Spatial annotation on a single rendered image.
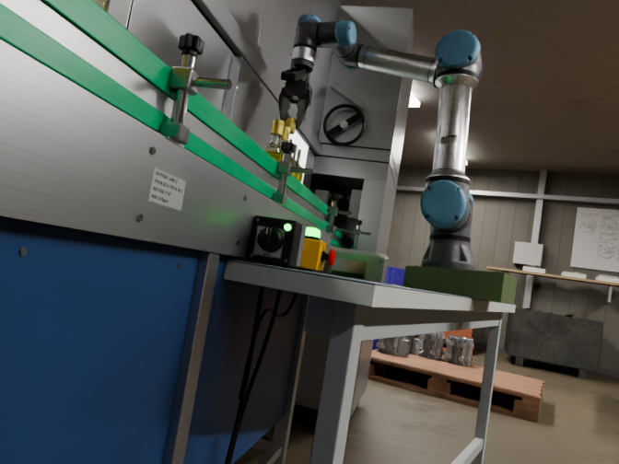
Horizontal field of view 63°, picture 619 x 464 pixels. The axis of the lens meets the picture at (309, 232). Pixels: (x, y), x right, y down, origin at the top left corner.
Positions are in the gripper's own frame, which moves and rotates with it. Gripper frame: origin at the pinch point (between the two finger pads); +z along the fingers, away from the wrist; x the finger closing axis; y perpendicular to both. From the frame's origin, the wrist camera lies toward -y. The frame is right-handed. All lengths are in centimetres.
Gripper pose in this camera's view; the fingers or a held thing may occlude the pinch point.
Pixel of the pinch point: (290, 123)
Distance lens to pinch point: 159.8
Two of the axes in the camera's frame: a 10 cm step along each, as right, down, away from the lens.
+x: -9.7, -1.4, 2.2
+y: 2.0, 1.1, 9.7
